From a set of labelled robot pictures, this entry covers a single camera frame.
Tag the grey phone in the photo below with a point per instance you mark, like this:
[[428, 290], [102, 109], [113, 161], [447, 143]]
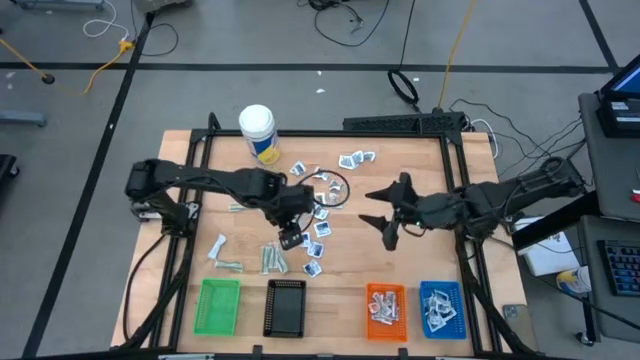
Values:
[[511, 312]]

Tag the white-lidded wipes canister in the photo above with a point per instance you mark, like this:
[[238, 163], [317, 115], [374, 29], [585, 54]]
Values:
[[257, 127]]

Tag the black plastic basket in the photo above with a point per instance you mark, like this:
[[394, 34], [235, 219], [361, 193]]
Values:
[[285, 308]]

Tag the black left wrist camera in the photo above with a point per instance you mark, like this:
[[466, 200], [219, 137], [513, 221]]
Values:
[[291, 237]]

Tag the grey desk top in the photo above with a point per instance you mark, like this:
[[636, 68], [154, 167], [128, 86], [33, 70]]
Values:
[[615, 170]]

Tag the orange plastic basket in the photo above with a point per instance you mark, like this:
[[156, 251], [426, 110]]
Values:
[[400, 335]]

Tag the lying wipes canister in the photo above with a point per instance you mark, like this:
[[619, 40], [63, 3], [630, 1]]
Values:
[[575, 281]]

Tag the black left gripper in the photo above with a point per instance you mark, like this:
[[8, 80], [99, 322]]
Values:
[[290, 215]]

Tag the white red ointment packet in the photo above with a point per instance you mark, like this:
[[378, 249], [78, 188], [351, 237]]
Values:
[[381, 320], [373, 308], [384, 309], [393, 315], [377, 298], [390, 298]]

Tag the grey floor object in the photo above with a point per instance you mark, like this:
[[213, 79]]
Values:
[[160, 4]]

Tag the long grey floor bar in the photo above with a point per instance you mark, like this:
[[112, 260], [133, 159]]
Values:
[[60, 4]]

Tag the green plastic basket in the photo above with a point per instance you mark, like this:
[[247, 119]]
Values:
[[216, 307]]

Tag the black floor disc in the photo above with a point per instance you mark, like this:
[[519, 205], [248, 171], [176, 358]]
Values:
[[48, 79]]

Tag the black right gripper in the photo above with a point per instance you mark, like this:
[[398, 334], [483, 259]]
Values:
[[420, 212]]

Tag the black chair base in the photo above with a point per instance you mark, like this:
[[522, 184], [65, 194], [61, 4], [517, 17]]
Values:
[[6, 167]]

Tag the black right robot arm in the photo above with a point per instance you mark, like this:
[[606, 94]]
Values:
[[500, 197]]

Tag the black keyboard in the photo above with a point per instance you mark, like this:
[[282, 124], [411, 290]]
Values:
[[622, 267]]

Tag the grey desk with keyboard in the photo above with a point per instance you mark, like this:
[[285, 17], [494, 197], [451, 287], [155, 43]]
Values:
[[615, 315]]

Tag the blue plastic basket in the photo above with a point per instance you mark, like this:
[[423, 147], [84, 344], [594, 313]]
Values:
[[460, 335]]

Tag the black perforated bar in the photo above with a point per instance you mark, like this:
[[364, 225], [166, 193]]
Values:
[[400, 122]]

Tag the black caster wheel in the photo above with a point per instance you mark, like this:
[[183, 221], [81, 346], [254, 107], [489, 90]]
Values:
[[584, 339]]

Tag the small red object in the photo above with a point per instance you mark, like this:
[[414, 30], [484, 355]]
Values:
[[636, 196]]

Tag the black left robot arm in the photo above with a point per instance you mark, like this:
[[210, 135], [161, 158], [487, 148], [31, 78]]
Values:
[[200, 180]]

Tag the black device with labels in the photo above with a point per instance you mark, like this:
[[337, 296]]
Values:
[[615, 125]]

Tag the monitor with blue screen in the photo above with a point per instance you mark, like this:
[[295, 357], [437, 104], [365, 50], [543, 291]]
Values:
[[627, 82]]

